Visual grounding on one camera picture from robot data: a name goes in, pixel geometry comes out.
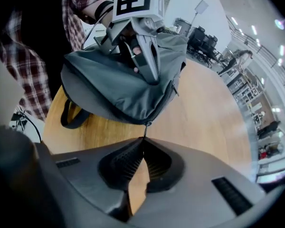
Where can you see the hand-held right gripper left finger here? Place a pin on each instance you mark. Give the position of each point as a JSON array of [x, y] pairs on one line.
[[85, 174]]

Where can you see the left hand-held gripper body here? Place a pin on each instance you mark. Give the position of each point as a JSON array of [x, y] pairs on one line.
[[135, 1]]

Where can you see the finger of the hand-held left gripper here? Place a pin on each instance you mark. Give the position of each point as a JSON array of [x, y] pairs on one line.
[[143, 63], [156, 63]]

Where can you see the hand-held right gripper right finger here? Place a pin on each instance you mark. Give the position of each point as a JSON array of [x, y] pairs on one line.
[[192, 198]]

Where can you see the grey backpack bag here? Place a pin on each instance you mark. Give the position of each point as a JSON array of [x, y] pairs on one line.
[[114, 89]]

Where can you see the person's left forearm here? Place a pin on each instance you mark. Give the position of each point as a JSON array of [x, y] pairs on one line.
[[95, 9]]

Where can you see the person's left hand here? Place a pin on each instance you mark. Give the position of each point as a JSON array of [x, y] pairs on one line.
[[137, 50]]

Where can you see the black round bin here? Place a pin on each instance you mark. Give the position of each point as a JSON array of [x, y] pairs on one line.
[[182, 25]]

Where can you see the black office chairs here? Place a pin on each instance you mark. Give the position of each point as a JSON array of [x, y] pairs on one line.
[[203, 43]]

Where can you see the white light panel on stand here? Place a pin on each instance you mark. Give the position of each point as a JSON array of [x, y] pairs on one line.
[[201, 6]]

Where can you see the storage shelves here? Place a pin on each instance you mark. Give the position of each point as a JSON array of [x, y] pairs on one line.
[[245, 89]]

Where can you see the metal railing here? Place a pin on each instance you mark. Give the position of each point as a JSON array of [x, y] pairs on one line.
[[263, 49]]

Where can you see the red plaid shirt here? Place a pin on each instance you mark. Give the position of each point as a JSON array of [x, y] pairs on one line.
[[31, 68]]

